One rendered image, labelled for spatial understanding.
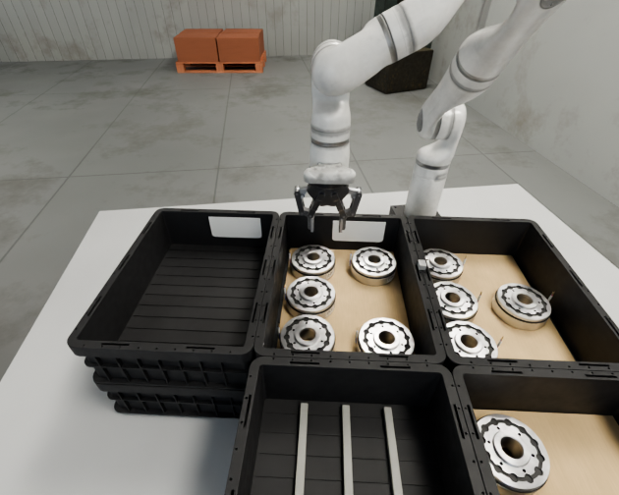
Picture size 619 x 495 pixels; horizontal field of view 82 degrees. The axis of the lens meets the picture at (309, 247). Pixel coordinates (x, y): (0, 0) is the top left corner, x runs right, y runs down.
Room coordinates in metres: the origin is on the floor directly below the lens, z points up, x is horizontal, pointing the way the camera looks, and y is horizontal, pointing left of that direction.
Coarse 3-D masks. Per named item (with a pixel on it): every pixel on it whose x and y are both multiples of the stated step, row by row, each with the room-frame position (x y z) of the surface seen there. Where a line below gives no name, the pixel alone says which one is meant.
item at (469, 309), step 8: (440, 288) 0.53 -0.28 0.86; (448, 288) 0.53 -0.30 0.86; (456, 288) 0.53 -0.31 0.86; (464, 288) 0.53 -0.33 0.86; (464, 296) 0.51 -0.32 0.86; (472, 296) 0.51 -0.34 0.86; (440, 304) 0.48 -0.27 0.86; (464, 304) 0.48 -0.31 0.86; (472, 304) 0.48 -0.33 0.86; (448, 312) 0.46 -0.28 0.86; (456, 312) 0.46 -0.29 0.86; (464, 312) 0.46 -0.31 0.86; (472, 312) 0.46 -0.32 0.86
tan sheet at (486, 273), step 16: (464, 256) 0.67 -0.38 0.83; (480, 256) 0.67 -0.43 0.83; (496, 256) 0.67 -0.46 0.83; (512, 256) 0.67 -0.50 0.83; (464, 272) 0.61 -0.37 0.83; (480, 272) 0.61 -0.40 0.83; (496, 272) 0.61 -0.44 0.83; (512, 272) 0.61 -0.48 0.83; (480, 288) 0.56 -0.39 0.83; (496, 288) 0.56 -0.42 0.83; (480, 304) 0.51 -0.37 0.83; (480, 320) 0.47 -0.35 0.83; (496, 320) 0.47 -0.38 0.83; (496, 336) 0.43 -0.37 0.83; (512, 336) 0.43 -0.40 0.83; (528, 336) 0.43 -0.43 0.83; (544, 336) 0.43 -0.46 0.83; (560, 336) 0.43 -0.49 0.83; (512, 352) 0.39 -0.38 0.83; (528, 352) 0.39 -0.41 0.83; (544, 352) 0.39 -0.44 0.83; (560, 352) 0.39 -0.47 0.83
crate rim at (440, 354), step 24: (288, 216) 0.70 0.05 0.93; (336, 216) 0.69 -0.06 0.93; (360, 216) 0.69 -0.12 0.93; (384, 216) 0.70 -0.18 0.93; (408, 240) 0.62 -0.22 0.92; (264, 312) 0.40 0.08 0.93; (432, 312) 0.40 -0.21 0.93; (264, 336) 0.35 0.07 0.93; (432, 336) 0.35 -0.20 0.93; (384, 360) 0.31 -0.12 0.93; (408, 360) 0.31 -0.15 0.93; (432, 360) 0.31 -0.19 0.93
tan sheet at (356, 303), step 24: (288, 264) 0.63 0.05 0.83; (336, 264) 0.64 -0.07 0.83; (336, 288) 0.56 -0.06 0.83; (360, 288) 0.56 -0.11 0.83; (384, 288) 0.56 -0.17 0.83; (288, 312) 0.48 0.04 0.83; (336, 312) 0.49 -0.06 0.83; (360, 312) 0.49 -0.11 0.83; (384, 312) 0.49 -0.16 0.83; (336, 336) 0.43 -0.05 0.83
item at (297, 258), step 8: (304, 248) 0.66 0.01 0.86; (312, 248) 0.66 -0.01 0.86; (320, 248) 0.66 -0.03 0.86; (296, 256) 0.63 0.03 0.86; (328, 256) 0.63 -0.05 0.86; (296, 264) 0.60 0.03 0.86; (304, 264) 0.60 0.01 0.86; (320, 264) 0.60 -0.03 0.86; (328, 264) 0.60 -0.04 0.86; (304, 272) 0.58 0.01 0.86; (312, 272) 0.57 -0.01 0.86; (320, 272) 0.57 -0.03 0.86
